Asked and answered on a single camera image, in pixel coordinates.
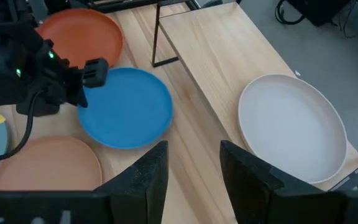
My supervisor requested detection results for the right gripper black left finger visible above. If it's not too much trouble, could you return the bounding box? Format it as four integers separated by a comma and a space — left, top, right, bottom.
94, 140, 170, 224

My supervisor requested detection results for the peach tan plate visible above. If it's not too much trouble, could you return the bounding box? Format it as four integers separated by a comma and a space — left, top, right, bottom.
0, 136, 103, 192

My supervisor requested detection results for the white plate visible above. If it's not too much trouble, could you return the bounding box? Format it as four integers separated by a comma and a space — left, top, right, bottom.
237, 73, 348, 184

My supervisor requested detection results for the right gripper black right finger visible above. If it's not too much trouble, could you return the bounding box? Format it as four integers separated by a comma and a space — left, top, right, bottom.
219, 139, 347, 224

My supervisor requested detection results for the coiled black cable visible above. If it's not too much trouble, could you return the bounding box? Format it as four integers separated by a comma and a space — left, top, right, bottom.
274, 0, 307, 26

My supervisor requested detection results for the blue plate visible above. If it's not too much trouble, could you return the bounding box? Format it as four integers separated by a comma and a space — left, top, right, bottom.
77, 67, 175, 150

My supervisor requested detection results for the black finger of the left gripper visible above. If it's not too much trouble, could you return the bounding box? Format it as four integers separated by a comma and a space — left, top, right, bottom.
16, 90, 61, 118
67, 85, 89, 109

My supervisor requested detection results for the wooden shelf with black frame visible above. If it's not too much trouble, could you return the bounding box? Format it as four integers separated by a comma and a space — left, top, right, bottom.
150, 0, 358, 192

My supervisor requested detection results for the orange plate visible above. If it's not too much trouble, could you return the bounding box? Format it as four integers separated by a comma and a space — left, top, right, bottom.
35, 8, 124, 70

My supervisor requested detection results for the black equipment box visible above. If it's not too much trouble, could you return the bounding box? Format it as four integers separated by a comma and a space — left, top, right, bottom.
287, 0, 356, 27

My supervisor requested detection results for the black left camera cable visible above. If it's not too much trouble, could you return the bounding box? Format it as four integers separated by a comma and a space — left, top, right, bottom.
0, 90, 45, 162

